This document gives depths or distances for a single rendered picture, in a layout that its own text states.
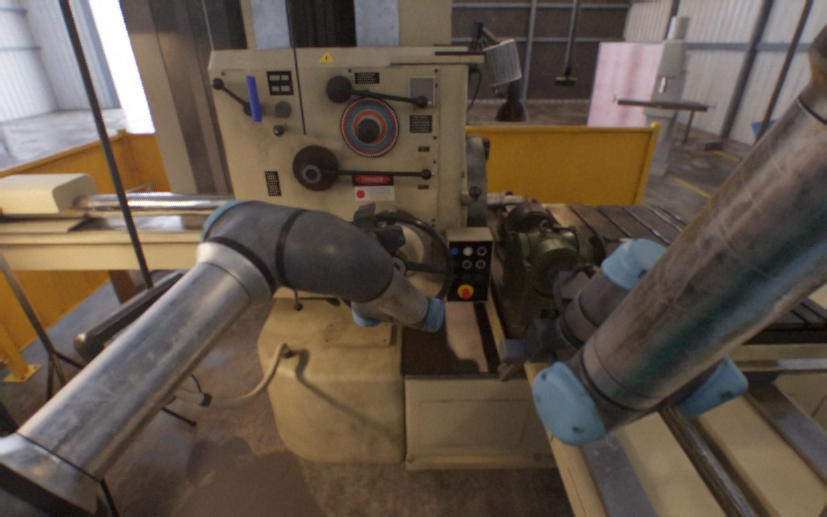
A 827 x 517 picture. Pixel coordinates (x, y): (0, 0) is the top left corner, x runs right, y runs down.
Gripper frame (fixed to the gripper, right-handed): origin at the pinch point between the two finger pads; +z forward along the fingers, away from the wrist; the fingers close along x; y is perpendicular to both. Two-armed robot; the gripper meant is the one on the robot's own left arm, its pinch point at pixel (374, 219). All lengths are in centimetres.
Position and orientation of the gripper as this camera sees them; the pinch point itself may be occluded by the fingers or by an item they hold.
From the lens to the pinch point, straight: 113.9
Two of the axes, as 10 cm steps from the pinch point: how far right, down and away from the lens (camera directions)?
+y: -9.7, 2.3, 1.2
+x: 2.6, 8.5, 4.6
